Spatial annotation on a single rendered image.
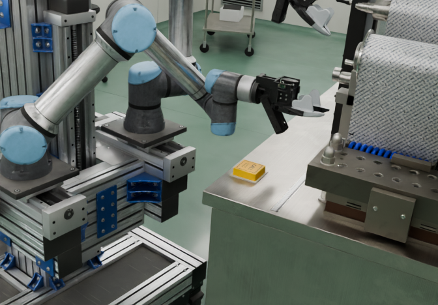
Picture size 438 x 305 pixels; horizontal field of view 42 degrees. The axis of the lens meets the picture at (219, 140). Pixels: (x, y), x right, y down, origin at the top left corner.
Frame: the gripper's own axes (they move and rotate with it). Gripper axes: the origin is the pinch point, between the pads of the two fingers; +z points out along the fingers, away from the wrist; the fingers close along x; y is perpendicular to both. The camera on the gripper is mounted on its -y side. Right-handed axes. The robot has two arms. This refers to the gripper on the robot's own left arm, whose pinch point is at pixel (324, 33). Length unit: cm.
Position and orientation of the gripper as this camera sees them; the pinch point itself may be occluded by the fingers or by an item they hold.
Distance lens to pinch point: 158.3
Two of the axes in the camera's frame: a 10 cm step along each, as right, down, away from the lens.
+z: 6.3, 7.7, -0.5
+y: 6.1, -5.4, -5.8
